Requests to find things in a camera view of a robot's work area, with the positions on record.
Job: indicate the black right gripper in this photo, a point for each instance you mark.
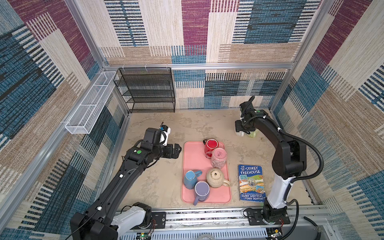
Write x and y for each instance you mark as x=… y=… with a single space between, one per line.
x=238 y=127

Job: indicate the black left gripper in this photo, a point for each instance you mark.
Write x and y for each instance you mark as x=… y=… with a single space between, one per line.
x=169 y=154

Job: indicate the light green ceramic mug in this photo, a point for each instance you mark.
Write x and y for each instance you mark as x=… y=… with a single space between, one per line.
x=252 y=134

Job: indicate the red ceramic mug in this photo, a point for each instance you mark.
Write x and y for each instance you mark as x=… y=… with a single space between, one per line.
x=209 y=146

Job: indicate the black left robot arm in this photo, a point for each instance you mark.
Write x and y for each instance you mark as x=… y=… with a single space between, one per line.
x=99 y=221

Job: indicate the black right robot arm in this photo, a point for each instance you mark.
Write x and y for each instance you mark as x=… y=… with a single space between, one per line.
x=288 y=161

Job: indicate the blue ceramic mug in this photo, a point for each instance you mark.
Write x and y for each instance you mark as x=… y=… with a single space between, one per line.
x=191 y=179

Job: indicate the pink patterned glass mug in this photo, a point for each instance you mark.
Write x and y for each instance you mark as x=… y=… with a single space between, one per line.
x=218 y=158

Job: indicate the purple ceramic mug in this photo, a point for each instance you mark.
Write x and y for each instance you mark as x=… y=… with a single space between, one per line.
x=202 y=192

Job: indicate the beige speckled ceramic mug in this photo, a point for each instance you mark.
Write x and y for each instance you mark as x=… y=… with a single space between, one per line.
x=215 y=178

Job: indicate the blue treehouse paperback book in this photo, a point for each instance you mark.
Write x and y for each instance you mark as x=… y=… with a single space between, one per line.
x=251 y=183

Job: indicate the black wire shelf rack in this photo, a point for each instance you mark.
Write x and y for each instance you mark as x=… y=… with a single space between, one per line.
x=147 y=90

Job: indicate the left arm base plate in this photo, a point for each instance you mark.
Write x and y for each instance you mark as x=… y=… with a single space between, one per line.
x=155 y=220

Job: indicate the white wire mesh basket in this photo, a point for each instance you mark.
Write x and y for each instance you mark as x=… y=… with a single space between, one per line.
x=90 y=108

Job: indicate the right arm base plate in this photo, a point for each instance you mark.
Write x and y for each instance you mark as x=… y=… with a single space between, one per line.
x=259 y=217

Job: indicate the aluminium front rail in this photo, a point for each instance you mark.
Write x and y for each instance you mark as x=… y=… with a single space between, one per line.
x=314 y=222

